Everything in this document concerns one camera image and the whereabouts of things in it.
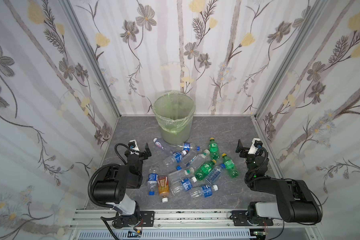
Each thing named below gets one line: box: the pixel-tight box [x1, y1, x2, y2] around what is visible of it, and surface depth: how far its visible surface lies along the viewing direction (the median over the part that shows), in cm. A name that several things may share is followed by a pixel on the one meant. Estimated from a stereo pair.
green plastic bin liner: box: [153, 91, 196, 144], surface depth 97 cm
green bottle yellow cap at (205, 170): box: [195, 159, 217, 181], surface depth 88 cm
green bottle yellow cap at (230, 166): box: [222, 153, 239, 178], surface depth 90 cm
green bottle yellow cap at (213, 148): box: [208, 137, 220, 161], surface depth 97 cm
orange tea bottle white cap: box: [157, 175, 170, 203], surface depth 82 cm
